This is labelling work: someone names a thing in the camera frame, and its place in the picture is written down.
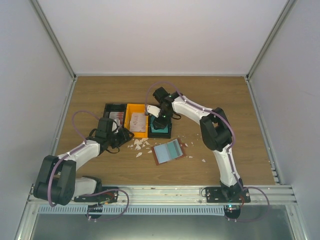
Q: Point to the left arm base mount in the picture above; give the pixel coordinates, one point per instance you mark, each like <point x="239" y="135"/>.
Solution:
<point x="106" y="195"/>

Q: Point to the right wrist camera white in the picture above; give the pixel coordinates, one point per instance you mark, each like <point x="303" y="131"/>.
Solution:
<point x="152" y="110"/>

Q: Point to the aluminium rail frame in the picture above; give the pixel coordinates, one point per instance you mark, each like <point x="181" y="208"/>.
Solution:
<point x="189" y="195"/>

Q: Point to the white pink cards stack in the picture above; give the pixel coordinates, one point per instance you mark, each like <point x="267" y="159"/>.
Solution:
<point x="138" y="122"/>

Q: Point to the grey slotted cable duct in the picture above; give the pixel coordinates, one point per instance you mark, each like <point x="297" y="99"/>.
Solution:
<point x="207" y="210"/>

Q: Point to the red white cards stack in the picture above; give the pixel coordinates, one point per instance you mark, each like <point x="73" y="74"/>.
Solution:
<point x="117" y="116"/>

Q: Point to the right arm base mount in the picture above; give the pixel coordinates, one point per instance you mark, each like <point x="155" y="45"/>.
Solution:
<point x="217" y="194"/>

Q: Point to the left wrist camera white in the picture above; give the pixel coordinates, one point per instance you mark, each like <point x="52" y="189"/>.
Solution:
<point x="116" y="125"/>

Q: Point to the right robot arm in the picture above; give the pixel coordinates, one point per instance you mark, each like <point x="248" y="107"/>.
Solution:
<point x="217" y="134"/>

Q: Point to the white paper scrap pile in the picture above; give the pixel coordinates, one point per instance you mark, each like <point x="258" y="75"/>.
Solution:
<point x="138" y="143"/>

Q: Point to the brown leather card holder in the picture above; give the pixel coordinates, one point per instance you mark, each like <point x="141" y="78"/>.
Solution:
<point x="160" y="153"/>

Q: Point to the black bin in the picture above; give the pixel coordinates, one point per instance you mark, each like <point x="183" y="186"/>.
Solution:
<point x="115" y="107"/>
<point x="159" y="136"/>

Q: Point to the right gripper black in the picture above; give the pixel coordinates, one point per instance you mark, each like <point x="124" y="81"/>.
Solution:
<point x="162" y="124"/>

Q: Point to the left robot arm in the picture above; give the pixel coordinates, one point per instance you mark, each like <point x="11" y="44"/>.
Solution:
<point x="56" y="181"/>

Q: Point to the green credit card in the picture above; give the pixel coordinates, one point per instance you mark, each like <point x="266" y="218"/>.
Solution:
<point x="174" y="149"/>

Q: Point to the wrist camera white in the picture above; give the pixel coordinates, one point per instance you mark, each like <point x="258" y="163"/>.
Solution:
<point x="152" y="110"/>
<point x="116" y="125"/>

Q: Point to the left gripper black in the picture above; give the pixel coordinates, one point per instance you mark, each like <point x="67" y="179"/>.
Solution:
<point x="124" y="137"/>

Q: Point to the green cards stack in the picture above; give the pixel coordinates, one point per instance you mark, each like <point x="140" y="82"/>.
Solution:
<point x="159" y="131"/>

